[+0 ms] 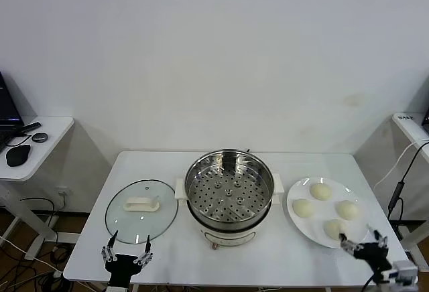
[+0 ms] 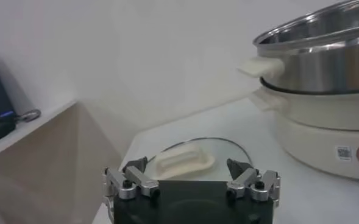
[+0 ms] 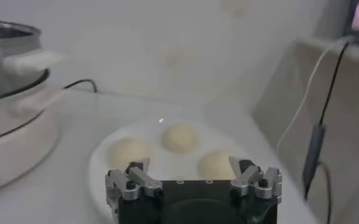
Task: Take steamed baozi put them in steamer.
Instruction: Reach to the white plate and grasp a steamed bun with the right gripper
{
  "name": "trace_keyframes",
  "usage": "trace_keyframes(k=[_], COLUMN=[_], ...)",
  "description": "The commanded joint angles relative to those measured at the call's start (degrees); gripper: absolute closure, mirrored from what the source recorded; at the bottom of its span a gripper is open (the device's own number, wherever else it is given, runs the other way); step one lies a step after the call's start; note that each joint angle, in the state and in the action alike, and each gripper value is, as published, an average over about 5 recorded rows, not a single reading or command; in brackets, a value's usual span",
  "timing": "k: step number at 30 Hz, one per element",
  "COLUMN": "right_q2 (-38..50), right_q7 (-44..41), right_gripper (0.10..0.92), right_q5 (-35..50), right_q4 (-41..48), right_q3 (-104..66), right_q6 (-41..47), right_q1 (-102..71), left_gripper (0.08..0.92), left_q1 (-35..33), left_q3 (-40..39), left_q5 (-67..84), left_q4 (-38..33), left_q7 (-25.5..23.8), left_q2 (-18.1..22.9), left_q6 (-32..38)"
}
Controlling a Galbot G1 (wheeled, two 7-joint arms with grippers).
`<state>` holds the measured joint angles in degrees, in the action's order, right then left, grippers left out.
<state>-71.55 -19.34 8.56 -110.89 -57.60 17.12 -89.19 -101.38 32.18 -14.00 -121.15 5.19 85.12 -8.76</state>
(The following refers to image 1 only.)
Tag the dark screen edge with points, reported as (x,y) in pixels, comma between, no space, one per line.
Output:
(426,118)

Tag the black bar-shaped device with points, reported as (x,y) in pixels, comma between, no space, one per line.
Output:
(31,126)

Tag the white steamed baozi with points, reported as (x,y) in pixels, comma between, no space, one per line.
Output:
(303,208)
(333,227)
(347,210)
(320,191)

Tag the round black puck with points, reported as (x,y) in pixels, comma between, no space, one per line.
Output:
(39,137)

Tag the white side desk with laptop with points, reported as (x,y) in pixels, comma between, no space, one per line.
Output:
(50,128)

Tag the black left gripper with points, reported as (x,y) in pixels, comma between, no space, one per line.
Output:
(120,263)

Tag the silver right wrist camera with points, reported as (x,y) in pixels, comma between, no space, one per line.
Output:
(405,270)

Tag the black laptop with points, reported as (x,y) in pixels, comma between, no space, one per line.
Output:
(8,104)

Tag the cream electric cooker base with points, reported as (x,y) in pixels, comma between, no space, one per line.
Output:
(231,236)

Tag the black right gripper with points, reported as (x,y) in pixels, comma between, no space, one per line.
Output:
(372,255)

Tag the white round plate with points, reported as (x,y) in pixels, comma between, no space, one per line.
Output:
(311,228)

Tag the perforated steel steamer basket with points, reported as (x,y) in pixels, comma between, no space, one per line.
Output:
(231,205)

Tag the black computer mouse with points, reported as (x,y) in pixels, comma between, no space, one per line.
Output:
(18,155)

